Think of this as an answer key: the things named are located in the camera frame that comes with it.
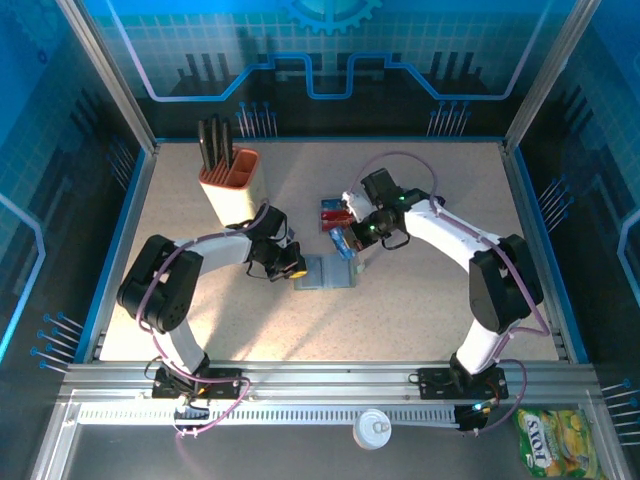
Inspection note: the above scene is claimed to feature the aluminium frame rail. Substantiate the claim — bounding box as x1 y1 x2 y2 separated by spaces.
59 362 601 401

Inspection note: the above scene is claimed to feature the black electronics box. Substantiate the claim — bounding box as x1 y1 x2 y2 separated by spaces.
455 403 490 435

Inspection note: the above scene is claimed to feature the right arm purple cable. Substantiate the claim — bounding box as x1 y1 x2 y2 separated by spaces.
348 151 551 436

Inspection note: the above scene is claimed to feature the white tin can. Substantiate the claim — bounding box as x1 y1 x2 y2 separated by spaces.
352 408 394 451

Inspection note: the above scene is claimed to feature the aluminium frame post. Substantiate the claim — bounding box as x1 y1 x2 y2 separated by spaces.
54 0 160 154
501 0 605 155

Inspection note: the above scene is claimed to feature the white slotted cable duct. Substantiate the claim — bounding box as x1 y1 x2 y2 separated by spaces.
77 404 461 427

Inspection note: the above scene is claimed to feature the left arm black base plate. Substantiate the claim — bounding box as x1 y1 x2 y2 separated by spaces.
151 367 245 400

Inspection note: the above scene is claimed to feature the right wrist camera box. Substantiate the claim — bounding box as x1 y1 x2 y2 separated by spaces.
341 189 374 222

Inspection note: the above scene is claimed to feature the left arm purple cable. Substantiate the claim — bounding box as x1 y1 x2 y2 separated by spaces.
135 199 251 439

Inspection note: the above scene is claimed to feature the green card holder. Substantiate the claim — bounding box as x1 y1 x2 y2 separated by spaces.
293 253 367 292

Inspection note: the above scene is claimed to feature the black knife handle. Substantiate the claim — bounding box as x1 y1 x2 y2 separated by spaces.
221 121 235 171
197 119 217 172

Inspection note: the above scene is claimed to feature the yellow green candy bag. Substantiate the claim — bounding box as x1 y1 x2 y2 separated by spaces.
514 408 604 480

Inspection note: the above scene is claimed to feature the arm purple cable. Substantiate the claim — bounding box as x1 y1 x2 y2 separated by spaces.
135 199 251 439
348 151 551 436

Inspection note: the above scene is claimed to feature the red card packet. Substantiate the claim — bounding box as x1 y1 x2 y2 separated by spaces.
318 196 360 235

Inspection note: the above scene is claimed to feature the beige orange knife block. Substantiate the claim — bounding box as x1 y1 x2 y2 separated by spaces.
198 147 271 231

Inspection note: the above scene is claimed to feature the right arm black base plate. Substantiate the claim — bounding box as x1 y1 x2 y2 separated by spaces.
417 367 510 400

